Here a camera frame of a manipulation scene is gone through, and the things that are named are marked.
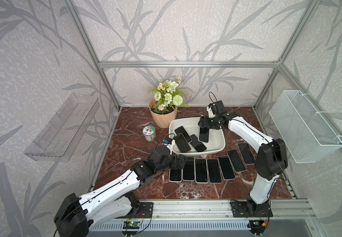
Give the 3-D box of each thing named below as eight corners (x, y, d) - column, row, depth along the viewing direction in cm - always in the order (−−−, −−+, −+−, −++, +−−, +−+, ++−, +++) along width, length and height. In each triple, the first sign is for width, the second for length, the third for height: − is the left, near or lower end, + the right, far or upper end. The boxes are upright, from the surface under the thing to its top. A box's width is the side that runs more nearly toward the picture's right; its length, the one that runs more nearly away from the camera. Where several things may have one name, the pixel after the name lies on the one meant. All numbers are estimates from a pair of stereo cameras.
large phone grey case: (221, 179, 85) (222, 178, 84) (217, 157, 95) (217, 155, 93) (235, 179, 85) (236, 178, 84) (230, 157, 95) (231, 155, 93)
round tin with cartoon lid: (144, 142, 102) (141, 135, 95) (146, 132, 107) (143, 125, 100) (155, 142, 102) (153, 135, 95) (156, 132, 107) (154, 125, 100)
